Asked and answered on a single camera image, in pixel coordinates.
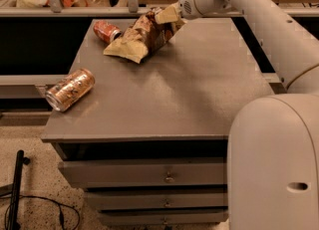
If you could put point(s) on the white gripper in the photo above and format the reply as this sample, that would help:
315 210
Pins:
185 7

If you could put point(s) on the brown chip bag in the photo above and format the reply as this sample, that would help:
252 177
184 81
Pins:
144 37

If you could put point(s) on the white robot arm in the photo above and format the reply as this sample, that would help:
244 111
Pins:
273 145

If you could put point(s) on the red coke can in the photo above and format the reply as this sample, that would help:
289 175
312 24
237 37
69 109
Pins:
106 31

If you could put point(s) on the orange brown soda can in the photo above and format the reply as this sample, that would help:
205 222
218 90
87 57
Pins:
70 89

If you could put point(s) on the grey drawer cabinet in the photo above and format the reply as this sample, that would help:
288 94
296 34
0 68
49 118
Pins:
178 103

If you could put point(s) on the top drawer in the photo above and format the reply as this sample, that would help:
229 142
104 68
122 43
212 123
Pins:
144 172

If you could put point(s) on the drawer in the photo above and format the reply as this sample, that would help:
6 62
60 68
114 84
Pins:
144 172
162 217
157 198

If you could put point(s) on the middle drawer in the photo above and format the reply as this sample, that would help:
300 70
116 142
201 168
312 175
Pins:
157 198

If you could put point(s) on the bottom drawer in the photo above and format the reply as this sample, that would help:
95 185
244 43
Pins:
162 217

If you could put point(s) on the black floor stand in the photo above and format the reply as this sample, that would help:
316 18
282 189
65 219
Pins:
13 190

